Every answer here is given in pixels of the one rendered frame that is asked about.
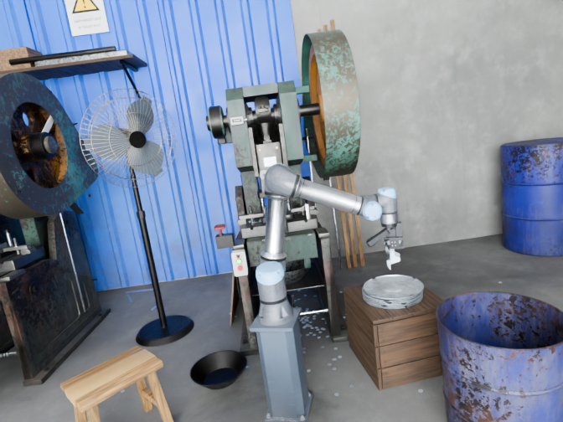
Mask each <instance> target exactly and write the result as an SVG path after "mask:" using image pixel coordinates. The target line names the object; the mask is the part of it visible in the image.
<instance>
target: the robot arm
mask: <svg viewBox="0 0 563 422"><path fill-rule="evenodd" d="M264 182H265V195H266V196H267V211H266V237H265V249H264V250H263V251H262V252H261V263H260V265H259V266H258V267H257V268H256V279H257V285H258V291H259V296H260V301H261V304H260V310H259V314H258V317H259V322H260V323H261V324H263V325H265V326H279V325H282V324H285V323H287V322H289V321H290V320H291V319H292V318H293V317H294V313H293V309H292V306H291V304H290V302H289V300H288V299H287V289H286V283H285V270H286V257H287V255H286V254H285V253H284V252H283V247H284V235H285V224H286V212H287V199H288V198H295V197H299V198H304V199H306V200H309V201H313V202H315V203H320V204H323V205H326V206H329V207H332V208H336V209H340V210H343V211H345V212H348V213H352V214H356V215H358V216H362V217H365V218H366V219H367V220H371V221H375V220H377V219H379V218H380V222H381V226H382V227H386V228H384V229H382V230H381V231H380V232H379V233H377V234H375V235H374V236H373V237H370V238H369V239H367V241H366V244H367V245H368V246H369V247H371V246H373V245H375V244H376V243H377V242H379V241H380V240H382V239H384V243H385V252H386V260H387V266H388V268H389V269H390V270H391V267H390V265H391V264H394V263H397V262H400V254H399V253H397V252H395V250H397V249H404V243H403V234H402V224H401V221H398V213H397V203H396V193H395V189H394V188H392V187H386V188H379V189H378V192H377V193H376V194H370V195H364V196H357V195H353V194H351V193H346V192H343V191H340V190H337V189H335V188H330V187H327V186H324V185H322V184H318V183H314V182H311V181H308V180H305V179H302V177H301V176H300V175H297V174H295V173H293V172H292V171H291V169H290V168H289V167H288V166H286V165H284V164H281V163H277V164H274V165H272V166H270V167H269V168H268V169H267V171H266V174H265V177H264ZM391 227H392V228H391Z"/></svg>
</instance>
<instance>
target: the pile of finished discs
mask: <svg viewBox="0 0 563 422"><path fill-rule="evenodd" d="M362 295H363V298H364V300H365V301H366V302H367V303H368V304H370V305H371V306H376V307H379V308H384V309H401V308H405V307H404V306H407V307H409V306H414V305H415V304H417V303H419V302H420V301H421V300H422V298H423V291H422V292H421V293H420V294H418V295H417V296H414V294H410V296H413V297H410V298H406V299H400V300H386V299H380V298H376V297H373V296H374V295H375V294H371V295H368V294H367V293H366V292H365V291H364V288H363V287H362ZM372 295H373V296H372Z"/></svg>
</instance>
